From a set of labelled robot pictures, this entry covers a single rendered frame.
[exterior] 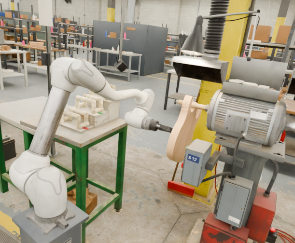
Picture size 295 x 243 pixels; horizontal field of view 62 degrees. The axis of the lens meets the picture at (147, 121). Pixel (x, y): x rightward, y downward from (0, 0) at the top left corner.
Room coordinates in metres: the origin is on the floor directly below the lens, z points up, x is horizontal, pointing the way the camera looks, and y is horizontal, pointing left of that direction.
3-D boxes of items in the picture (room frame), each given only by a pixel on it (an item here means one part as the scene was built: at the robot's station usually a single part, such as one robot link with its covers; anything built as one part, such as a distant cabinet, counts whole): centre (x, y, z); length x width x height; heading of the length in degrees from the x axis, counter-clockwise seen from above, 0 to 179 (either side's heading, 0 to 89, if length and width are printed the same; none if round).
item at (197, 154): (1.16, -0.36, 0.99); 0.24 x 0.21 x 0.26; 63
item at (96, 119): (1.86, 0.47, 0.98); 0.27 x 0.16 x 0.09; 63
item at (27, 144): (1.73, 0.92, 0.45); 0.05 x 0.05 x 0.90; 63
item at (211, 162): (1.21, -0.39, 1.02); 0.19 x 0.04 x 0.04; 153
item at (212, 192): (2.42, -0.67, 0.02); 0.40 x 0.40 x 0.02; 63
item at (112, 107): (1.99, 0.40, 1.02); 0.27 x 0.15 x 0.17; 63
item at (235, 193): (1.17, -0.54, 0.93); 0.15 x 0.10 x 0.55; 63
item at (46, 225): (1.00, 0.43, 0.73); 0.22 x 0.18 x 0.06; 55
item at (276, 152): (1.31, -0.61, 1.11); 0.36 x 0.24 x 0.04; 63
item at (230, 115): (1.33, -0.55, 1.25); 0.41 x 0.27 x 0.26; 63
